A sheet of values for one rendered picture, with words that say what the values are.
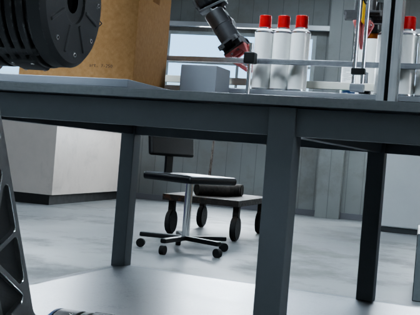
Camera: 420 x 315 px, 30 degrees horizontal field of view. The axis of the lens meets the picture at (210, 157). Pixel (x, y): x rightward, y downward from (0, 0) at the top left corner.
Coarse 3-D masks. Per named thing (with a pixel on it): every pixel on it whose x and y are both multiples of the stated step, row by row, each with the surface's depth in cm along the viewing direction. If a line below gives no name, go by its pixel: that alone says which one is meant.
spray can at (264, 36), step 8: (264, 16) 213; (264, 24) 213; (256, 32) 213; (264, 32) 212; (272, 32) 213; (256, 40) 213; (264, 40) 212; (272, 40) 213; (256, 48) 213; (264, 48) 212; (264, 56) 212; (256, 64) 212; (264, 64) 212; (256, 72) 212; (264, 72) 212; (256, 80) 212; (264, 80) 212; (256, 88) 212; (264, 88) 212
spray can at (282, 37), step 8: (280, 16) 212; (288, 16) 211; (280, 24) 211; (288, 24) 211; (280, 32) 210; (288, 32) 210; (280, 40) 210; (288, 40) 210; (272, 48) 212; (280, 48) 210; (288, 48) 211; (272, 56) 212; (280, 56) 210; (288, 56) 211; (272, 64) 211; (272, 72) 211; (280, 72) 210; (272, 80) 211; (280, 80) 210; (272, 88) 211; (280, 88) 210
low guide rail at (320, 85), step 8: (168, 80) 228; (176, 80) 227; (232, 80) 220; (240, 80) 220; (312, 88) 212; (320, 88) 211; (328, 88) 210; (336, 88) 210; (344, 88) 209; (368, 88) 206
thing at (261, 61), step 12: (168, 60) 220; (180, 60) 218; (192, 60) 217; (204, 60) 216; (216, 60) 214; (228, 60) 213; (240, 60) 212; (264, 60) 209; (276, 60) 208; (288, 60) 207; (300, 60) 206; (312, 60) 205
